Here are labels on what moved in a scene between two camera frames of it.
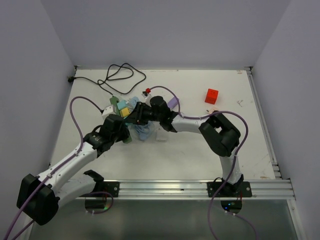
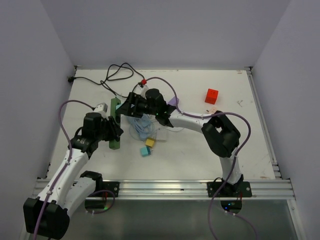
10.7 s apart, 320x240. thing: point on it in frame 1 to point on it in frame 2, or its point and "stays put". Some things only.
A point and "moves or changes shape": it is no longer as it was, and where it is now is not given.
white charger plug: x=161 y=135 stays put
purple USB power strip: x=172 y=102 stays put
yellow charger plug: x=125 y=112 moves or changes shape
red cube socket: x=211 y=96 stays put
